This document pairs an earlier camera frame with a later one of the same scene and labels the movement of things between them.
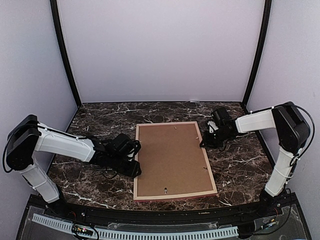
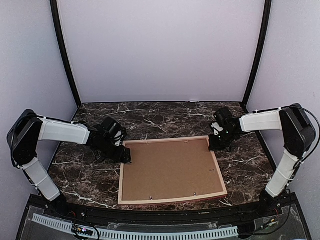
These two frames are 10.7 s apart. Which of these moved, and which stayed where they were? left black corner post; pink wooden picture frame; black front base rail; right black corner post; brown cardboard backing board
Moved: pink wooden picture frame; brown cardboard backing board
Stayed: right black corner post; black front base rail; left black corner post
